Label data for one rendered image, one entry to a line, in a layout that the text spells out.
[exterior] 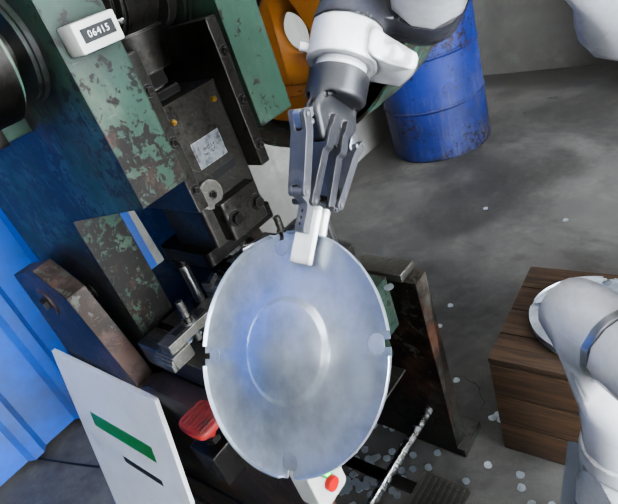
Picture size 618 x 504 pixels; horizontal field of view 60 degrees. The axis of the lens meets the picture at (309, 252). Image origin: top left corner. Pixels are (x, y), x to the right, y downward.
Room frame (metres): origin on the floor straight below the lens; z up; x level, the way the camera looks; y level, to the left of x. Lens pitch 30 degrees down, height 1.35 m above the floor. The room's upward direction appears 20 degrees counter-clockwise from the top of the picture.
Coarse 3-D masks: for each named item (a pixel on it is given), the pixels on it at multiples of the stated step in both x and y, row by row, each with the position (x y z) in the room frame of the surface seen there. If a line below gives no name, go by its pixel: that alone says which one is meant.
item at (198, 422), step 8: (192, 408) 0.67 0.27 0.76; (200, 408) 0.66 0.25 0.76; (208, 408) 0.65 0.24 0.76; (184, 416) 0.65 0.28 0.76; (192, 416) 0.65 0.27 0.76; (200, 416) 0.64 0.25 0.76; (208, 416) 0.64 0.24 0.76; (184, 424) 0.64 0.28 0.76; (192, 424) 0.63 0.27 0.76; (200, 424) 0.63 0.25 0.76; (208, 424) 0.62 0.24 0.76; (216, 424) 0.62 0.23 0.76; (184, 432) 0.63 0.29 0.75; (192, 432) 0.62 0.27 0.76; (200, 432) 0.61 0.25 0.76; (208, 432) 0.61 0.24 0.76; (200, 440) 0.60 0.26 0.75
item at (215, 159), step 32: (160, 96) 0.99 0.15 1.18; (192, 96) 0.98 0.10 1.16; (192, 128) 0.96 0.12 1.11; (224, 128) 1.00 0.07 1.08; (192, 160) 0.94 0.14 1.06; (224, 160) 0.98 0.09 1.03; (224, 192) 0.96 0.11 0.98; (256, 192) 0.97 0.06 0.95; (192, 224) 0.95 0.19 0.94; (224, 224) 0.92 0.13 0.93
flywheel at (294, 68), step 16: (256, 0) 1.30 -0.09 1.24; (272, 0) 1.27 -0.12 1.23; (288, 0) 1.24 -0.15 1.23; (304, 0) 1.21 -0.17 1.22; (272, 16) 1.28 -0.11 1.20; (304, 16) 1.21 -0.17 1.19; (272, 32) 1.29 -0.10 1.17; (272, 48) 1.30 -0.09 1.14; (288, 48) 1.29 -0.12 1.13; (288, 64) 1.28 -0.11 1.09; (304, 64) 1.24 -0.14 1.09; (288, 80) 1.29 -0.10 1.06; (304, 80) 1.25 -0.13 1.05; (288, 96) 1.26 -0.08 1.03; (304, 96) 1.22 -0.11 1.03
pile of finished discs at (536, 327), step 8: (592, 280) 1.03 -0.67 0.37; (600, 280) 1.02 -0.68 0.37; (608, 280) 1.02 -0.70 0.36; (616, 280) 1.00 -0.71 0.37; (616, 288) 0.98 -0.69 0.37; (536, 296) 1.04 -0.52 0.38; (536, 304) 1.03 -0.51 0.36; (536, 312) 1.00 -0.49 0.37; (536, 320) 0.97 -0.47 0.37; (536, 328) 0.94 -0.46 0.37; (536, 336) 0.93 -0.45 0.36; (544, 336) 0.91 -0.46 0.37; (544, 344) 0.90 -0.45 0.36
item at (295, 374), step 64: (256, 256) 0.61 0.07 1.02; (320, 256) 0.53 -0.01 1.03; (256, 320) 0.55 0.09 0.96; (320, 320) 0.49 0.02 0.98; (384, 320) 0.43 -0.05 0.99; (256, 384) 0.50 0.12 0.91; (320, 384) 0.45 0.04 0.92; (384, 384) 0.40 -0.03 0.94; (256, 448) 0.46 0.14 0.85; (320, 448) 0.40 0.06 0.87
